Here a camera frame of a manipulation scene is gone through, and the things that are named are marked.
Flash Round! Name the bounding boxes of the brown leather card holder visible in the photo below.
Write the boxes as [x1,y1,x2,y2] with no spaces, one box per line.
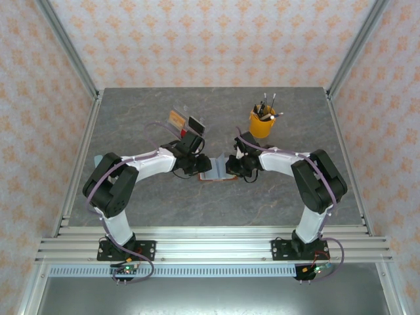
[198,152,238,182]

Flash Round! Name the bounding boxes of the black card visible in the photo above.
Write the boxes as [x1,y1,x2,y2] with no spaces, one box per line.
[188,117,207,135]

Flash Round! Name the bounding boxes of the gold orange card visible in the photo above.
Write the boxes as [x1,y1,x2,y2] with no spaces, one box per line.
[169,110,188,130]

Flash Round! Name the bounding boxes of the clear acrylic card stand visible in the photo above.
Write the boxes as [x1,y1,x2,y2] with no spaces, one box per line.
[167,104,208,138]

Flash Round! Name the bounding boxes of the yellow pen cup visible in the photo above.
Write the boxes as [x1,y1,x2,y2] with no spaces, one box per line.
[249,104,277,139]

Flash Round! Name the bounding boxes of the small circuit board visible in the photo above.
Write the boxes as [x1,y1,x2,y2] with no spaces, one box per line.
[110,262,141,276]
[302,262,332,275]

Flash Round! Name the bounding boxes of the grey metal tray panel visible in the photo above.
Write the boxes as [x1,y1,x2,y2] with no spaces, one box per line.
[34,277,393,315]

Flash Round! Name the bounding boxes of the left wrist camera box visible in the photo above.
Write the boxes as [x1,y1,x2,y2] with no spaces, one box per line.
[180,133,204,154]

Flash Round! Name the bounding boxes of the aluminium front rail beam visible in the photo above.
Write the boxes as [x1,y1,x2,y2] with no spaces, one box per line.
[34,225,394,264]

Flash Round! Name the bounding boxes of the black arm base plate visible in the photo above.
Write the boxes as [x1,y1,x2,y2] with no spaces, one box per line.
[271,238,331,262]
[96,240,157,262]

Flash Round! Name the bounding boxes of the aluminium side rail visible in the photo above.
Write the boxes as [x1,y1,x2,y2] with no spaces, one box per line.
[325,91,375,237]
[52,93,103,238]

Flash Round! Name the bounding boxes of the perforated cable duct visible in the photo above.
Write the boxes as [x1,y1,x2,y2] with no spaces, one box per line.
[49,265,297,278]

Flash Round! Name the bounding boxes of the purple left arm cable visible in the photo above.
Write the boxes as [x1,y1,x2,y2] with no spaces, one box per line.
[85,121,180,287]

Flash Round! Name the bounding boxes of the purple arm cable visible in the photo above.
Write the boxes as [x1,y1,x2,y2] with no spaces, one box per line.
[85,121,180,287]
[235,127,345,285]

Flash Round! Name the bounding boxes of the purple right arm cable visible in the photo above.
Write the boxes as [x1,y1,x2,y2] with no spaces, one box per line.
[235,127,345,285]

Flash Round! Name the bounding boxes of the aluminium upright post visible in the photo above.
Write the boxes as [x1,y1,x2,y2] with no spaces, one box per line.
[325,0,389,99]
[35,0,101,99]

